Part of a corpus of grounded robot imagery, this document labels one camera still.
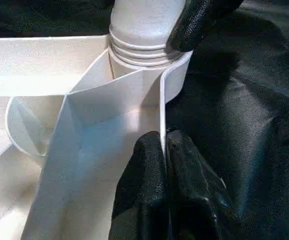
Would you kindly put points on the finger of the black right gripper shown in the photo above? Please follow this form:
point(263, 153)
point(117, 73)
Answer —
point(199, 20)

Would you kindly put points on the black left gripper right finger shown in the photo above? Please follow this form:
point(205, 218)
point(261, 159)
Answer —
point(199, 200)

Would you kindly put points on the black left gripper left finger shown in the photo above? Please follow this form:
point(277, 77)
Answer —
point(142, 195)

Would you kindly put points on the white plastic table leg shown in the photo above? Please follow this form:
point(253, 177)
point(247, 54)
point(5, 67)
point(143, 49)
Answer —
point(139, 25)

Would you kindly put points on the white table top frame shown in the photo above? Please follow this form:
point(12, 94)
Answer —
point(59, 140)

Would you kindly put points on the black work mat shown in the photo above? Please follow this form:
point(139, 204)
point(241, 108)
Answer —
point(254, 125)

